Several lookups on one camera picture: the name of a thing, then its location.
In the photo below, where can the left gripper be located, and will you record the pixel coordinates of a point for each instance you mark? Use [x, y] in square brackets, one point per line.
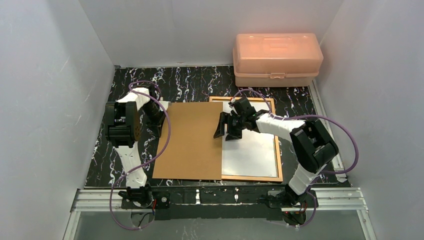
[157, 120]

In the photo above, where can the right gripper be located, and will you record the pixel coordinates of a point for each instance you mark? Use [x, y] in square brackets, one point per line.
[231, 122]

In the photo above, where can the brown backing board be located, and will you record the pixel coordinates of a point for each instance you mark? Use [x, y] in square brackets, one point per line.
[192, 152]

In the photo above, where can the wooden picture frame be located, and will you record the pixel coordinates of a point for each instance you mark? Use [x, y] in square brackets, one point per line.
[280, 159]

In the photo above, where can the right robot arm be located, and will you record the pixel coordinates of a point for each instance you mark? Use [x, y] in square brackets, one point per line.
[312, 143]

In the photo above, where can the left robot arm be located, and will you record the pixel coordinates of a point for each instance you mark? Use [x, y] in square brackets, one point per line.
[123, 129]

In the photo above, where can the pink plastic storage box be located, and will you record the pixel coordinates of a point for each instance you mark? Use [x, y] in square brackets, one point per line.
[276, 59]

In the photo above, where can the aluminium rail base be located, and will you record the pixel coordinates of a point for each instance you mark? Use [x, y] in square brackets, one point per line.
[327, 198]

